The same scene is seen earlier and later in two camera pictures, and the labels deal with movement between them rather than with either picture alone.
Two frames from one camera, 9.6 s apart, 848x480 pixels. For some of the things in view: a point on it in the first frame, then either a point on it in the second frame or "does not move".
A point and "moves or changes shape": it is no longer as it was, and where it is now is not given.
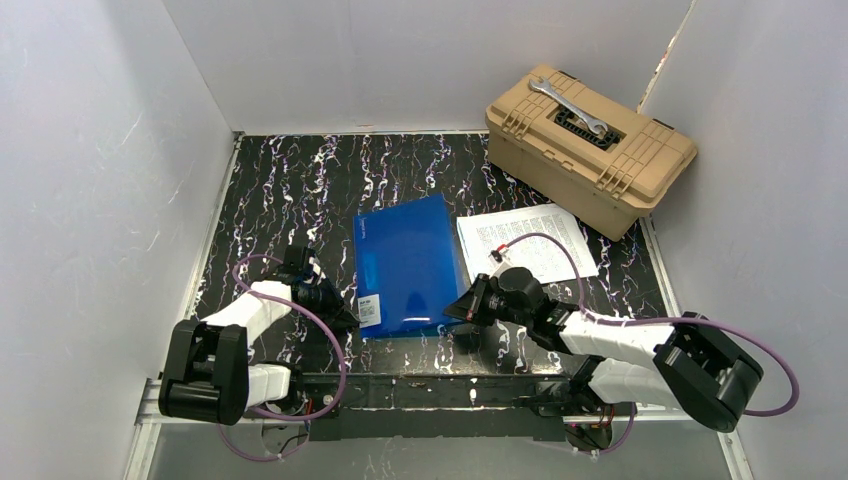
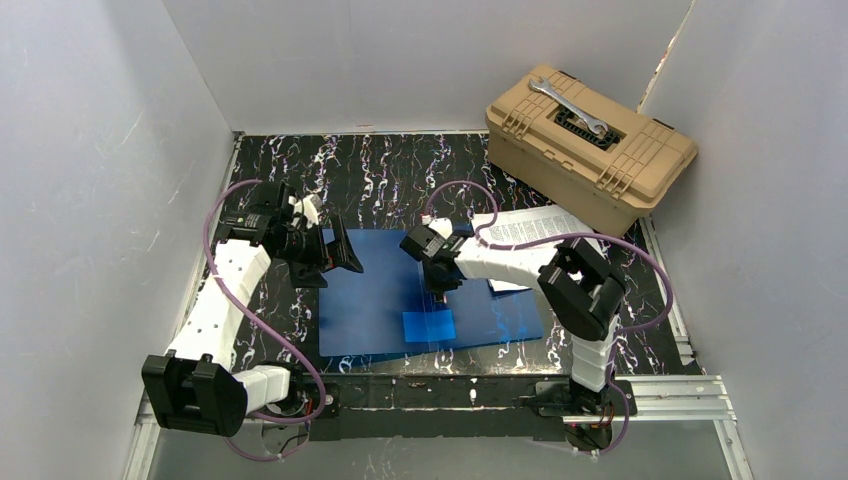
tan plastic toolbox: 600,179 does not move
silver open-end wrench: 546,87 does not move
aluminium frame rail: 150,422 does not move
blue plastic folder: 408,266 moves or changes shape
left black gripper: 327,298 to 324,250
